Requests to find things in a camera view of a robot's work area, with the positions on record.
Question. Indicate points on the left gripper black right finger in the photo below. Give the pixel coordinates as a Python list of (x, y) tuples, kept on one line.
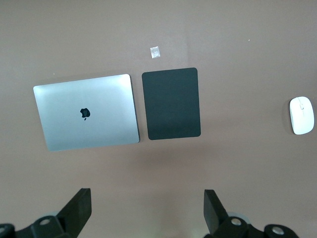
[(218, 215)]

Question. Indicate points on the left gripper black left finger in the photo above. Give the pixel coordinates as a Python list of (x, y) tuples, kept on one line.
[(74, 213)]

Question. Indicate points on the white computer mouse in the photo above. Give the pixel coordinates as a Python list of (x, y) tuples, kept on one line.
[(301, 119)]

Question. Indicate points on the black mouse pad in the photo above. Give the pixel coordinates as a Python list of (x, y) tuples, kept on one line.
[(171, 104)]

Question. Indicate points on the silver closed laptop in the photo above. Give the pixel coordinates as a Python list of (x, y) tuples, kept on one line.
[(86, 99)]

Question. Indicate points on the small clear tape piece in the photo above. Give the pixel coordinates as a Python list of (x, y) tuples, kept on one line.
[(155, 52)]

